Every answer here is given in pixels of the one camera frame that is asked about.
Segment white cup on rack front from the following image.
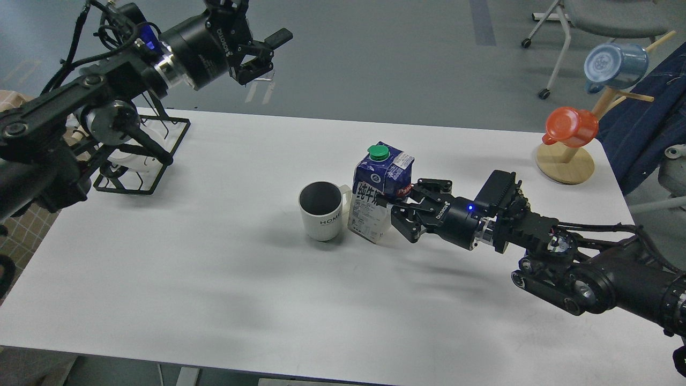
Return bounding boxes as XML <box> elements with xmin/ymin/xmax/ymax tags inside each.
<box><xmin>108</xmin><ymin>150</ymin><xmax>162</xmax><ymax>173</ymax></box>

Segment grey office chair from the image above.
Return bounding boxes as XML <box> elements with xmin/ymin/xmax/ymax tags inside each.
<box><xmin>521</xmin><ymin>1</ymin><xmax>670</xmax><ymax>100</ymax></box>

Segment grey metal object right edge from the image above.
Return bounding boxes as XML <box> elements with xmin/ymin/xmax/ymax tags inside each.
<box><xmin>628</xmin><ymin>144</ymin><xmax>685</xmax><ymax>213</ymax></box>

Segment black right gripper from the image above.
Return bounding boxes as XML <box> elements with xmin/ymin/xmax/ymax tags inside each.
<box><xmin>376</xmin><ymin>179</ymin><xmax>482</xmax><ymax>251</ymax></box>

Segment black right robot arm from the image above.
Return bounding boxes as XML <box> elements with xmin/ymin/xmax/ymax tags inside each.
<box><xmin>372</xmin><ymin>169</ymin><xmax>685</xmax><ymax>337</ymax></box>

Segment orange plastic cup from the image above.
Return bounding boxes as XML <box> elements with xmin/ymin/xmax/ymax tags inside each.
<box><xmin>542</xmin><ymin>107</ymin><xmax>599</xmax><ymax>147</ymax></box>

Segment black wire cup rack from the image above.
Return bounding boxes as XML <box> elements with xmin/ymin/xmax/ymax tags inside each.
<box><xmin>93</xmin><ymin>94</ymin><xmax>191</xmax><ymax>195</ymax></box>

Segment blue plastic cup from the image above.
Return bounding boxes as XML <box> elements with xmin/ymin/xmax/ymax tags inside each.
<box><xmin>583</xmin><ymin>42</ymin><xmax>650</xmax><ymax>94</ymax></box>

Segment white HOME mug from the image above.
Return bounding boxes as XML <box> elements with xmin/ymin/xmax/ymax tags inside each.
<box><xmin>298</xmin><ymin>181</ymin><xmax>352</xmax><ymax>242</ymax></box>

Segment blue white milk carton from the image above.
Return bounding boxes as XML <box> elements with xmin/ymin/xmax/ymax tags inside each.
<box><xmin>347</xmin><ymin>142</ymin><xmax>415</xmax><ymax>243</ymax></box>

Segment wooden cup tree stand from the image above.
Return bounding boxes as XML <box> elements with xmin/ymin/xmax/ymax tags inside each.
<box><xmin>536</xmin><ymin>30</ymin><xmax>676</xmax><ymax>185</ymax></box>

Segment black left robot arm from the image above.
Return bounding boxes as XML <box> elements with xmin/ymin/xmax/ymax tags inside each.
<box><xmin>1</xmin><ymin>1</ymin><xmax>293</xmax><ymax>221</ymax></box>

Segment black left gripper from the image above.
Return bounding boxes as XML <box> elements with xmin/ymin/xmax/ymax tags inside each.
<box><xmin>160</xmin><ymin>0</ymin><xmax>293</xmax><ymax>90</ymax></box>

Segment beige checkered cloth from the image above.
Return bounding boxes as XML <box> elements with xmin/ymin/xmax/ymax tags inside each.
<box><xmin>0</xmin><ymin>90</ymin><xmax>59</xmax><ymax>303</ymax></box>

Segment dark blue fabric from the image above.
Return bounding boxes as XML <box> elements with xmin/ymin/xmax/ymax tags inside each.
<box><xmin>596</xmin><ymin>44</ymin><xmax>685</xmax><ymax>195</ymax></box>

